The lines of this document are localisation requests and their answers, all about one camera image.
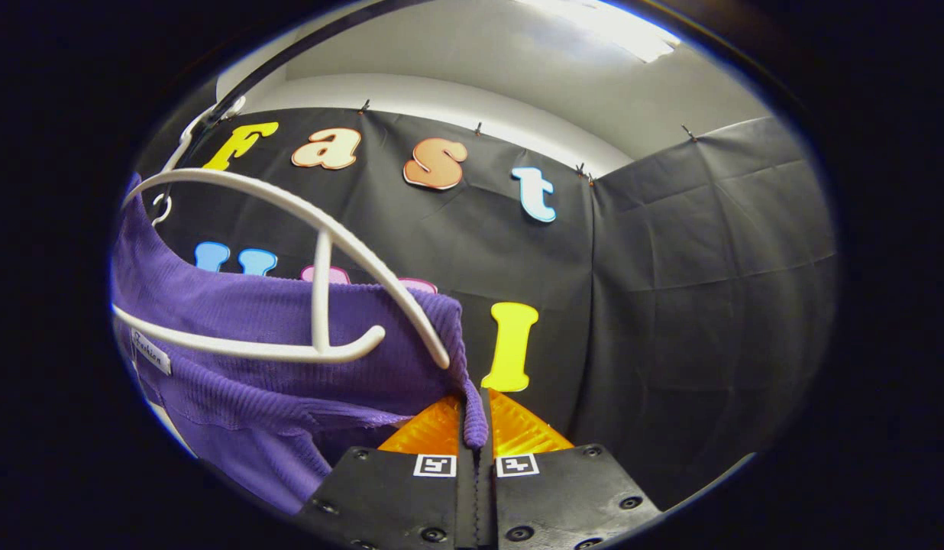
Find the black backdrop cloth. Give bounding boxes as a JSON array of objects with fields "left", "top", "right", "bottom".
[{"left": 132, "top": 107, "right": 838, "bottom": 509}]

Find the white plastic hanger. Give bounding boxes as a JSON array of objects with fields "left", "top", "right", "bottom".
[{"left": 113, "top": 95, "right": 451, "bottom": 371}]

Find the purple knit cardigan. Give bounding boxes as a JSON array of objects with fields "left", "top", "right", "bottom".
[{"left": 109, "top": 172, "right": 490, "bottom": 516}]

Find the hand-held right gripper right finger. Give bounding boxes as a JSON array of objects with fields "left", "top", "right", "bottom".
[{"left": 480, "top": 388, "right": 664, "bottom": 550}]

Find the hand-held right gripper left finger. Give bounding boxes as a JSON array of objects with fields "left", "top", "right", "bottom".
[{"left": 293, "top": 393, "right": 480, "bottom": 550}]

